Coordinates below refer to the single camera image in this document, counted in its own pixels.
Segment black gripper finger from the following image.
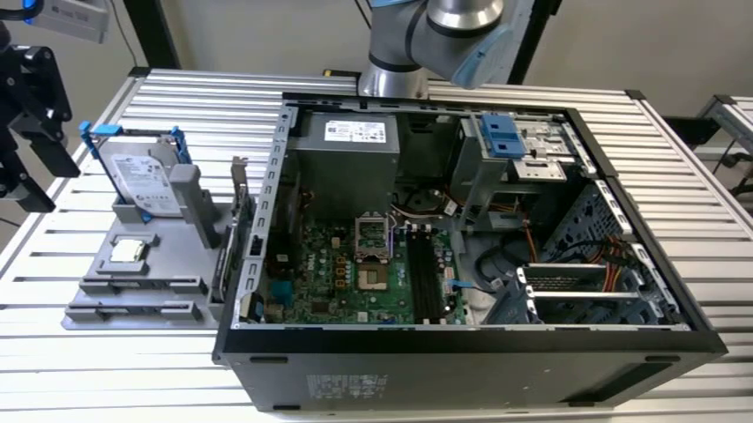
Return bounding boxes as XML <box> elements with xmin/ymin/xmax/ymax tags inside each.
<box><xmin>0</xmin><ymin>131</ymin><xmax>57</xmax><ymax>213</ymax></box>
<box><xmin>11</xmin><ymin>45</ymin><xmax>82</xmax><ymax>178</ymax></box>

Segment metal disk bay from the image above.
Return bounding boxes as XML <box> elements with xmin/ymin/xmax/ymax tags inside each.
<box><xmin>484</xmin><ymin>262</ymin><xmax>668</xmax><ymax>326</ymax></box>

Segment green motherboard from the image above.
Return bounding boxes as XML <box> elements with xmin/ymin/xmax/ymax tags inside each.
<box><xmin>261</xmin><ymin>218</ymin><xmax>471</xmax><ymax>327</ymax></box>

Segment silver CPU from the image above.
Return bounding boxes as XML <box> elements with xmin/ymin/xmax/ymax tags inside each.
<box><xmin>110</xmin><ymin>239</ymin><xmax>148</xmax><ymax>263</ymax></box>

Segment black data cables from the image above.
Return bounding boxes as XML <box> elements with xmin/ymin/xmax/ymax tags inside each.
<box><xmin>472</xmin><ymin>243</ymin><xmax>520</xmax><ymax>295</ymax></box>

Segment blue drive latch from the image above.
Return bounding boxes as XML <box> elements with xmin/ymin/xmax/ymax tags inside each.
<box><xmin>479</xmin><ymin>113</ymin><xmax>525</xmax><ymax>160</ymax></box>

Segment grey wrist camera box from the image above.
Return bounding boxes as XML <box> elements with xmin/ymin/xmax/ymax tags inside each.
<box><xmin>31</xmin><ymin>0</ymin><xmax>112</xmax><ymax>44</ymax></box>

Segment black stand post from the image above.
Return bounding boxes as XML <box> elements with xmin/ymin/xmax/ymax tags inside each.
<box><xmin>120</xmin><ymin>0</ymin><xmax>182</xmax><ymax>71</ymax></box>
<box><xmin>505</xmin><ymin>0</ymin><xmax>563</xmax><ymax>85</ymax></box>

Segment black RAM slot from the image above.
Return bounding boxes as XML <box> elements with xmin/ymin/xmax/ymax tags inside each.
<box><xmin>412</xmin><ymin>223</ymin><xmax>432</xmax><ymax>326</ymax></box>
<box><xmin>420</xmin><ymin>223</ymin><xmax>440</xmax><ymax>326</ymax></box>
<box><xmin>427</xmin><ymin>223</ymin><xmax>447</xmax><ymax>326</ymax></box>
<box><xmin>407</xmin><ymin>223</ymin><xmax>425</xmax><ymax>326</ymax></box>

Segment RAM stick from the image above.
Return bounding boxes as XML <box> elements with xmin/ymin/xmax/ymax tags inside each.
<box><xmin>96</xmin><ymin>301</ymin><xmax>173</xmax><ymax>313</ymax></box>
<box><xmin>81</xmin><ymin>276</ymin><xmax>206</xmax><ymax>287</ymax></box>

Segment orange power wire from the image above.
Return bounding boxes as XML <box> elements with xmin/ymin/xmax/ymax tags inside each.
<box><xmin>516</xmin><ymin>197</ymin><xmax>540</xmax><ymax>266</ymax></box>

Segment hard disk in blue carrier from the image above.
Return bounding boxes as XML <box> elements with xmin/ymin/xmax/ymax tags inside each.
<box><xmin>77</xmin><ymin>122</ymin><xmax>193</xmax><ymax>219</ymax></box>

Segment aluminium side table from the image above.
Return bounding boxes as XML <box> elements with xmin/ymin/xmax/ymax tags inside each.
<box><xmin>692</xmin><ymin>94</ymin><xmax>753</xmax><ymax>160</ymax></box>

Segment thin metal locking lever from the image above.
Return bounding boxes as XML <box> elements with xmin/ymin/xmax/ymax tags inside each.
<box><xmin>385</xmin><ymin>219</ymin><xmax>407</xmax><ymax>263</ymax></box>

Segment grey power supply unit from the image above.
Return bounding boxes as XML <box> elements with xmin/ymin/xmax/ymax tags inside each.
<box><xmin>292</xmin><ymin>112</ymin><xmax>401</xmax><ymax>221</ymax></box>

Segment orange red yellow wires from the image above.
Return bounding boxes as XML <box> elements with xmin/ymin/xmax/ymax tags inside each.
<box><xmin>585</xmin><ymin>235</ymin><xmax>635</xmax><ymax>295</ymax></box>

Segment black PC case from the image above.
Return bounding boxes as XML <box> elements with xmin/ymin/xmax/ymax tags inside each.
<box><xmin>210</xmin><ymin>91</ymin><xmax>728</xmax><ymax>413</ymax></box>

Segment metal socket cover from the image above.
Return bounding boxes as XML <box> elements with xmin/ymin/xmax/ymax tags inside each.
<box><xmin>353</xmin><ymin>213</ymin><xmax>393</xmax><ymax>262</ymax></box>

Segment grey parts rack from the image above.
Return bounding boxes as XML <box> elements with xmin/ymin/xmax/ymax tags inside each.
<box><xmin>61</xmin><ymin>153</ymin><xmax>260</xmax><ymax>331</ymax></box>

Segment CPU socket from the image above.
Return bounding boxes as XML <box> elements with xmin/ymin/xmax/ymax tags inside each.
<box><xmin>355</xmin><ymin>263</ymin><xmax>392</xmax><ymax>292</ymax></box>

